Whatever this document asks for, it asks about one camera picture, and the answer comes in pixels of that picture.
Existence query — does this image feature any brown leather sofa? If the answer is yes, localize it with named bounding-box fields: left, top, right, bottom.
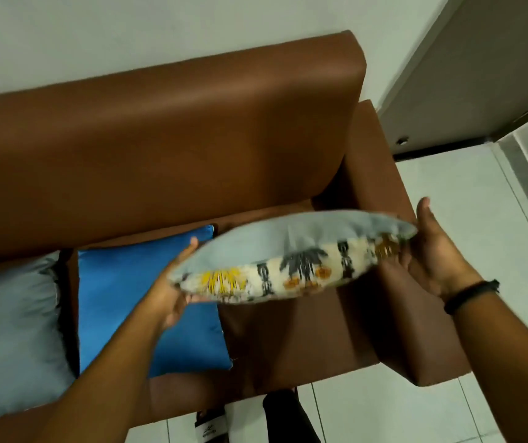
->
left=0, top=30, right=471, bottom=443

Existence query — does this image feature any plain grey cushion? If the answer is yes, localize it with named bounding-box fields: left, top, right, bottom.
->
left=0, top=252, right=76, bottom=429

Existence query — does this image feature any black wristband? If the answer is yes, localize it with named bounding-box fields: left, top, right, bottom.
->
left=443, top=279, right=500, bottom=316

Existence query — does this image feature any black and white sandal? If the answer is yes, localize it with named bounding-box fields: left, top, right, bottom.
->
left=194, top=406, right=230, bottom=443

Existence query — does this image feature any person's black trouser leg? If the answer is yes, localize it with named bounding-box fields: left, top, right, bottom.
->
left=262, top=388, right=321, bottom=443

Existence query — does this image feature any person's right forearm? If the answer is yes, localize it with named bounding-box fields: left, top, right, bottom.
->
left=446, top=286, right=528, bottom=443

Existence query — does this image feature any patterned grey cushion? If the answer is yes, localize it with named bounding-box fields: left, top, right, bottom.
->
left=168, top=210, right=418, bottom=304

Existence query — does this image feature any person's right hand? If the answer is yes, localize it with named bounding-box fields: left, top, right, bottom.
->
left=398, top=197, right=482, bottom=302

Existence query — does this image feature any person's left hand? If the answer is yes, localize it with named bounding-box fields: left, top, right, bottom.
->
left=143, top=237, right=210, bottom=332

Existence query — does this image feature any blue satin cushion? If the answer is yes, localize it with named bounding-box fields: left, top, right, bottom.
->
left=78, top=225, right=233, bottom=379

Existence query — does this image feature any person's left forearm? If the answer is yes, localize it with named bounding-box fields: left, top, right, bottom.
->
left=33, top=297, right=169, bottom=443

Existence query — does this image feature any grey door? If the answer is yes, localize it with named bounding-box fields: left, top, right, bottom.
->
left=378, top=0, right=528, bottom=162

